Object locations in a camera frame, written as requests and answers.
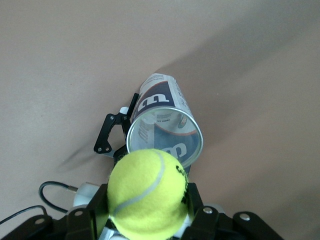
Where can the yellow tennis ball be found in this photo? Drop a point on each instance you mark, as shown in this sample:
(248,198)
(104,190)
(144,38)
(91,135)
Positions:
(142,190)

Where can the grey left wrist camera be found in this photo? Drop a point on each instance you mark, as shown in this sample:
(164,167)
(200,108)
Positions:
(85,196)

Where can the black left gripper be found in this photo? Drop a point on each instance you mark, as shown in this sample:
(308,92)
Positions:
(120,156)

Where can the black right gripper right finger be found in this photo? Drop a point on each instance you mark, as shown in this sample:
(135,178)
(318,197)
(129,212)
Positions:
(212,225)

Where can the clear blue-white tennis ball can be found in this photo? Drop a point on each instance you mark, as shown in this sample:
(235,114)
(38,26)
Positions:
(162,100)

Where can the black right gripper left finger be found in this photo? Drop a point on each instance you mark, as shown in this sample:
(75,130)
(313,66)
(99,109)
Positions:
(80,225)

